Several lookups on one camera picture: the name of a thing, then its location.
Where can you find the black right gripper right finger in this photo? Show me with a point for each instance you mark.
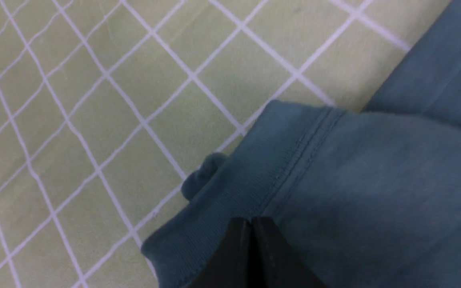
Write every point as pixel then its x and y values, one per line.
pixel 274 263

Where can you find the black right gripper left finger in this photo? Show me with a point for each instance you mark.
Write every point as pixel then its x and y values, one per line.
pixel 228 266

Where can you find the green checkered tablecloth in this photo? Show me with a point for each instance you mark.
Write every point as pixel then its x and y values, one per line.
pixel 106 107

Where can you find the green long-sleeve top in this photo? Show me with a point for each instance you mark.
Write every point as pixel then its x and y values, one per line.
pixel 366 200

